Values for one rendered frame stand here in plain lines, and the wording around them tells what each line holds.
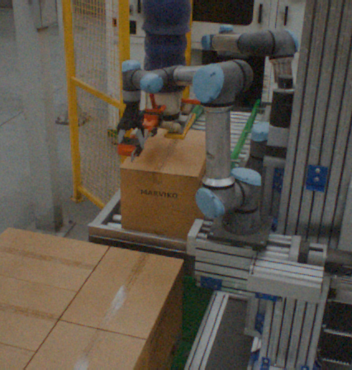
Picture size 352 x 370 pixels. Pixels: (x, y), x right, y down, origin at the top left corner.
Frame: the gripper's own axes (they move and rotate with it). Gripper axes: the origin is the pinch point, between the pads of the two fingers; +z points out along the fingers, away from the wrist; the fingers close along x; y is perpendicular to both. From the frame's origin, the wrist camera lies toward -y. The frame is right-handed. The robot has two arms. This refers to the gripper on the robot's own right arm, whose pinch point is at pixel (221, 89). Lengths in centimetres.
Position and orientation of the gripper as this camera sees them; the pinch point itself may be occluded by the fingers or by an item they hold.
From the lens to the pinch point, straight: 308.4
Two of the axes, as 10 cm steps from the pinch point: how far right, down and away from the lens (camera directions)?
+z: -0.4, 8.9, 4.5
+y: -2.0, 4.4, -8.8
